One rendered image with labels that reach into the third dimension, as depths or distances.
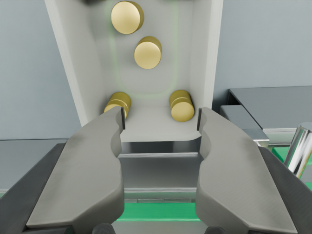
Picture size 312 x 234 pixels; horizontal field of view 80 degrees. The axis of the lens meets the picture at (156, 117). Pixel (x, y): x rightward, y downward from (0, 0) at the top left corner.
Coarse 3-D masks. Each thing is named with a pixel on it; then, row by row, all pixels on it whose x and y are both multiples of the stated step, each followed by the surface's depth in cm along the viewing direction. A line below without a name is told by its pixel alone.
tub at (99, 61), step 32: (64, 0) 20; (96, 0) 24; (128, 0) 24; (160, 0) 24; (192, 0) 24; (64, 32) 20; (96, 32) 26; (160, 32) 26; (192, 32) 26; (64, 64) 21; (96, 64) 27; (128, 64) 28; (160, 64) 28; (192, 64) 27; (96, 96) 27; (160, 96) 31; (192, 96) 29; (128, 128) 27; (160, 128) 27; (192, 128) 26
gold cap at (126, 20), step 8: (112, 8) 21; (120, 8) 21; (128, 8) 21; (136, 8) 21; (112, 16) 21; (120, 16) 21; (128, 16) 21; (136, 16) 21; (120, 24) 22; (128, 24) 21; (136, 24) 21; (120, 32) 22; (128, 32) 22
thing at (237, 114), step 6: (222, 108) 25; (228, 108) 25; (234, 108) 25; (240, 108) 25; (222, 114) 25; (228, 114) 24; (234, 114) 24; (240, 114) 24; (246, 114) 24; (228, 120) 23; (234, 120) 22; (240, 120) 22; (246, 120) 22; (252, 120) 22; (240, 126) 21; (246, 126) 21; (252, 126) 21; (258, 126) 21
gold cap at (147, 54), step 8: (144, 40) 23; (152, 40) 24; (136, 48) 23; (144, 48) 23; (152, 48) 23; (160, 48) 24; (136, 56) 23; (144, 56) 23; (152, 56) 23; (160, 56) 23; (144, 64) 24; (152, 64) 24
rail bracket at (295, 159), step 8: (304, 128) 11; (256, 136) 18; (264, 136) 18; (296, 136) 12; (304, 136) 11; (264, 144) 18; (296, 144) 12; (304, 144) 11; (288, 152) 12; (296, 152) 12; (304, 152) 12; (288, 160) 12; (296, 160) 12; (304, 160) 12; (288, 168) 13; (296, 168) 12; (304, 168) 12
